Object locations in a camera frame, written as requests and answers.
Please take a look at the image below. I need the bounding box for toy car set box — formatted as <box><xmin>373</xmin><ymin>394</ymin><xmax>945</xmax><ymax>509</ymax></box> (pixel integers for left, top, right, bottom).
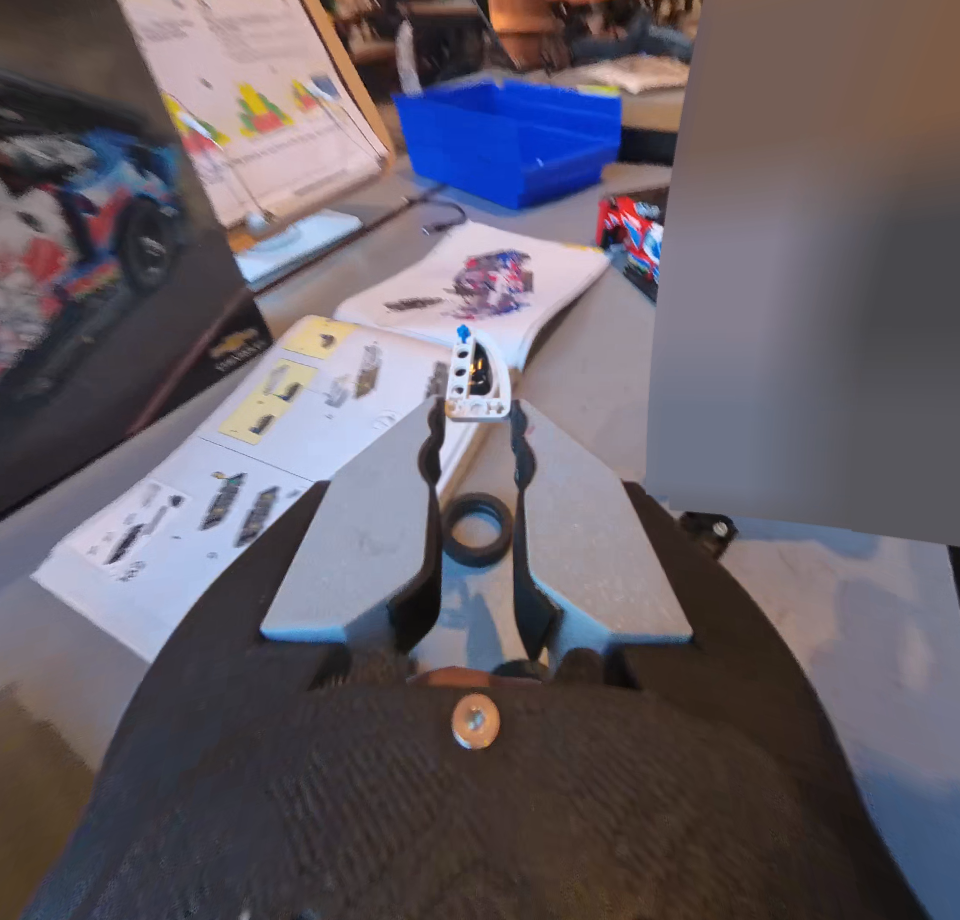
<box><xmin>0</xmin><ymin>0</ymin><xmax>275</xmax><ymax>520</ymax></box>

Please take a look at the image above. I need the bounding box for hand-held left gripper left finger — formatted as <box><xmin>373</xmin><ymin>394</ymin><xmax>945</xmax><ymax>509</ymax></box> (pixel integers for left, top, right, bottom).
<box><xmin>258</xmin><ymin>397</ymin><xmax>447</xmax><ymax>655</ymax></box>

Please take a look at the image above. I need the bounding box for partly built toy car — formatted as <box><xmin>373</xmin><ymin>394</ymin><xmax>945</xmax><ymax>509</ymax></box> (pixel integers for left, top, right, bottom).
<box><xmin>596</xmin><ymin>194</ymin><xmax>669</xmax><ymax>302</ymax></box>

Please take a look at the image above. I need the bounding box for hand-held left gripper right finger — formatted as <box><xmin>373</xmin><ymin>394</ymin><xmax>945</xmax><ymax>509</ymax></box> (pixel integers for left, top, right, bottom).
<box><xmin>510</xmin><ymin>399</ymin><xmax>695</xmax><ymax>662</ymax></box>

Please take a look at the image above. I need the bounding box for grey desk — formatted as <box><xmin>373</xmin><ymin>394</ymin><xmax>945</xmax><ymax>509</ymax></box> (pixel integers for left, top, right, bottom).
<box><xmin>0</xmin><ymin>155</ymin><xmax>960</xmax><ymax>920</ymax></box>

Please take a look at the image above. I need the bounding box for plain white curved brick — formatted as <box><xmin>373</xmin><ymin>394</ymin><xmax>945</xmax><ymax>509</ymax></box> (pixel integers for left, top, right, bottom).
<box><xmin>444</xmin><ymin>327</ymin><xmax>515</xmax><ymax>422</ymax></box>

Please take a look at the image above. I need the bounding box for open instruction booklet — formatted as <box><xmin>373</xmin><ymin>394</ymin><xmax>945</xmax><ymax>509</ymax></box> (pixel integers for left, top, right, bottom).
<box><xmin>30</xmin><ymin>218</ymin><xmax>612</xmax><ymax>662</ymax></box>

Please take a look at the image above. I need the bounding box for blue box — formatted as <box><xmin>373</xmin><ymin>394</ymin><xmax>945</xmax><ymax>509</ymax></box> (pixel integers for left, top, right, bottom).
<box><xmin>393</xmin><ymin>80</ymin><xmax>624</xmax><ymax>210</ymax></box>

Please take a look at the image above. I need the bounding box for instruction sheet on stand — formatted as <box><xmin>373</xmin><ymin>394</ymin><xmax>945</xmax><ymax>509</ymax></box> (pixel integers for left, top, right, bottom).
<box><xmin>101</xmin><ymin>0</ymin><xmax>395</xmax><ymax>291</ymax></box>

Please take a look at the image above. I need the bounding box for black toy tyre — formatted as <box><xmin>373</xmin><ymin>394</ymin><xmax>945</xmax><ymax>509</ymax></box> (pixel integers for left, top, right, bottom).
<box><xmin>442</xmin><ymin>492</ymin><xmax>515</xmax><ymax>567</ymax></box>

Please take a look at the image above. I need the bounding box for black cable loop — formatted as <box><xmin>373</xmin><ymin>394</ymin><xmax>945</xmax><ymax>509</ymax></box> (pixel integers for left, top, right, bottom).
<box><xmin>405</xmin><ymin>185</ymin><xmax>470</xmax><ymax>237</ymax></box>

